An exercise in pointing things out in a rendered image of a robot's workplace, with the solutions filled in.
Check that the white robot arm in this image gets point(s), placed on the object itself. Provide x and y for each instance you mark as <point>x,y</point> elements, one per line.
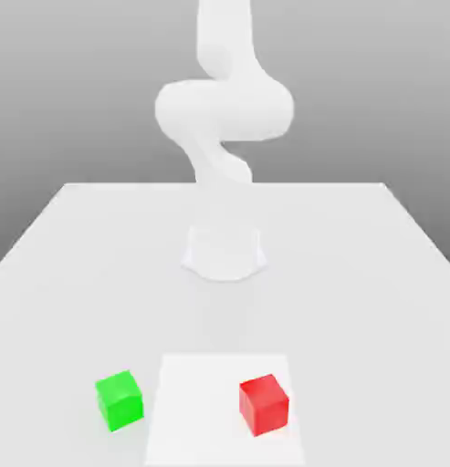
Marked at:
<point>224,109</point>

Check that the small red cube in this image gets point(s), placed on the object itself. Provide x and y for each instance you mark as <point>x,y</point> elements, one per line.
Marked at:
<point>264,406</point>

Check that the small green cube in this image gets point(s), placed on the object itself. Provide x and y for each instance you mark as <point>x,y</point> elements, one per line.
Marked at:
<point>120,401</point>

